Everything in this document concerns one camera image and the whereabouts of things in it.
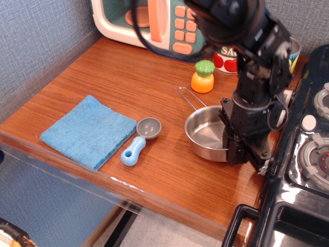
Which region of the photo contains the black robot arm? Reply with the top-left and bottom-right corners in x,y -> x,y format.
186,1 -> 292,172

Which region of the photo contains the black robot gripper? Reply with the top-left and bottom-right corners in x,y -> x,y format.
219,97 -> 287,171

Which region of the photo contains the white stove knob upper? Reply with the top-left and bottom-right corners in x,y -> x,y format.
283,90 -> 293,106

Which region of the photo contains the stainless steel pan bowl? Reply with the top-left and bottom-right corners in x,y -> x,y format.
177,86 -> 228,163

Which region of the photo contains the teal toy microwave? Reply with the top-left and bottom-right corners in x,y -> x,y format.
91,0 -> 206,55

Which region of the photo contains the pineapple slices can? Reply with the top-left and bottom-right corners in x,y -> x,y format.
289,37 -> 302,74

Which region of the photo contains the white stove knob lower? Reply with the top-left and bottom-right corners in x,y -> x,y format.
258,157 -> 272,176

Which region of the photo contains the tomato sauce can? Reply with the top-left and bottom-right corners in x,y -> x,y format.
213,46 -> 237,74

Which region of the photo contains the white stove knob middle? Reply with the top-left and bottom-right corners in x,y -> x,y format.
276,110 -> 286,128

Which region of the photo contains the black toy stove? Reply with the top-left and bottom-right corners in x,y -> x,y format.
223,45 -> 328,246

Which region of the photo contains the black cable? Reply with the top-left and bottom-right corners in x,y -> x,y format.
131,0 -> 214,62

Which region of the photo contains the orange toy carrot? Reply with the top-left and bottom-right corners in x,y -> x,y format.
191,60 -> 215,93

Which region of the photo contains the blue grey toy scoop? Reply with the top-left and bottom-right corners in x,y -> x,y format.
121,117 -> 162,166

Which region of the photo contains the orange object at corner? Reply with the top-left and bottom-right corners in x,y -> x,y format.
1,218 -> 36,247

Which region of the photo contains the white stove knob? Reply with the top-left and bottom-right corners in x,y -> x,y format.
283,90 -> 293,106
258,157 -> 272,176
276,110 -> 286,128

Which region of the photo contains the blue folded cloth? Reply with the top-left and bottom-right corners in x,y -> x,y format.
40,95 -> 137,170

